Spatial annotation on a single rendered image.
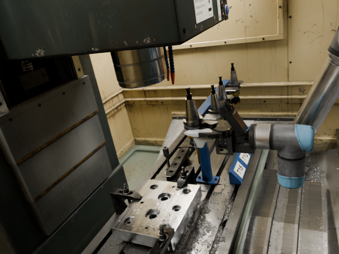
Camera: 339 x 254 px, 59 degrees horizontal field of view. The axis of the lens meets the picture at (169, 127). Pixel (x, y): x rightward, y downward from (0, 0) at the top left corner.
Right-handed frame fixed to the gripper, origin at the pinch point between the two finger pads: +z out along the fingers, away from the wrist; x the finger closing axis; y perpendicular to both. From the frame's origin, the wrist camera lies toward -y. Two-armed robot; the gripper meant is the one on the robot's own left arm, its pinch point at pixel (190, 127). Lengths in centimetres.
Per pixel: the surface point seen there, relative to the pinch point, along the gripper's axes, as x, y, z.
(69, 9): -12.5, -39.8, 24.7
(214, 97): 28.6, 0.8, 0.8
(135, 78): -7.6, -18.7, 11.7
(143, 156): 87, 71, 82
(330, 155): 93, 62, -45
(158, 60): -2.1, -22.4, 6.4
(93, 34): -12.5, -32.8, 19.0
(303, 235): 17, 54, -34
